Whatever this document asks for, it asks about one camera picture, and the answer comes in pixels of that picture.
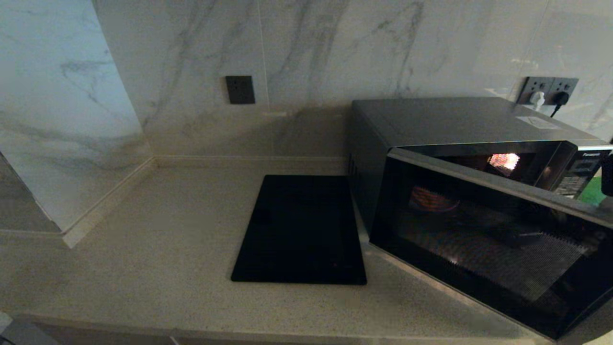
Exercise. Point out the silver black microwave oven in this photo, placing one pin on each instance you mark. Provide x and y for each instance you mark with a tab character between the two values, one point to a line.
431	120

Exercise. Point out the black glass induction cooktop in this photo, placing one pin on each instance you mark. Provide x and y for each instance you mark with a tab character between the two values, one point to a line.
299	230

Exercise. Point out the white power plug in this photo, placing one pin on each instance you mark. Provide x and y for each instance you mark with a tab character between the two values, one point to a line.
537	99

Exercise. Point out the black power plug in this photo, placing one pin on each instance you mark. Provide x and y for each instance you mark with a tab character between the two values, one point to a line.
561	97

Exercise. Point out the green cutting board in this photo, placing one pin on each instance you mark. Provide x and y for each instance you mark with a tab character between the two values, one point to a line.
594	191

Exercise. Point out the grey double wall socket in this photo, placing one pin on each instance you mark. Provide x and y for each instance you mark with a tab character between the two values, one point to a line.
546	85

